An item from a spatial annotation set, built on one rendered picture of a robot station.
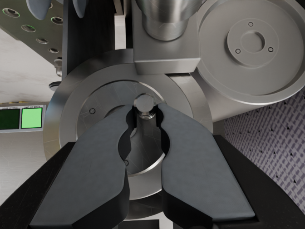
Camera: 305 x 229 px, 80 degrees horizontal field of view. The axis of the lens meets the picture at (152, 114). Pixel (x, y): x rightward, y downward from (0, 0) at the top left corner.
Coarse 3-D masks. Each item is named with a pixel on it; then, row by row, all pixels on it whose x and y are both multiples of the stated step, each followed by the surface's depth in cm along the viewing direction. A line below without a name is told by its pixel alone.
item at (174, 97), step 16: (128, 64) 16; (96, 80) 16; (112, 80) 16; (144, 80) 16; (160, 80) 16; (80, 96) 16; (176, 96) 16; (64, 112) 16; (192, 112) 16; (64, 128) 15; (64, 144) 15; (144, 176) 15; (160, 176) 15; (144, 192) 15
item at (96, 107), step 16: (128, 80) 14; (96, 96) 14; (112, 96) 14; (128, 96) 14; (160, 96) 14; (80, 112) 14; (96, 112) 14; (112, 112) 14; (80, 128) 14; (144, 128) 14; (144, 144) 14; (160, 144) 14; (128, 160) 13; (144, 160) 13; (160, 160) 14; (128, 176) 13
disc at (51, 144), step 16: (80, 64) 17; (96, 64) 17; (112, 64) 17; (64, 80) 16; (80, 80) 16; (176, 80) 16; (192, 80) 16; (64, 96) 16; (192, 96) 16; (48, 112) 16; (208, 112) 16; (48, 128) 16; (208, 128) 16; (48, 144) 16; (160, 192) 15; (144, 208) 15; (160, 208) 15
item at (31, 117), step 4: (24, 112) 49; (28, 112) 49; (32, 112) 49; (36, 112) 49; (40, 112) 49; (24, 116) 49; (28, 116) 49; (32, 116) 49; (36, 116) 49; (40, 116) 49; (24, 120) 49; (28, 120) 49; (32, 120) 49; (36, 120) 49; (40, 120) 49; (24, 124) 49; (28, 124) 49; (32, 124) 49; (36, 124) 48; (40, 124) 48
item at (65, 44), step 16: (64, 0) 19; (96, 0) 29; (64, 16) 19; (96, 16) 29; (64, 32) 18; (80, 32) 22; (96, 32) 28; (64, 48) 18; (80, 48) 21; (96, 48) 28; (112, 48) 40; (64, 64) 18
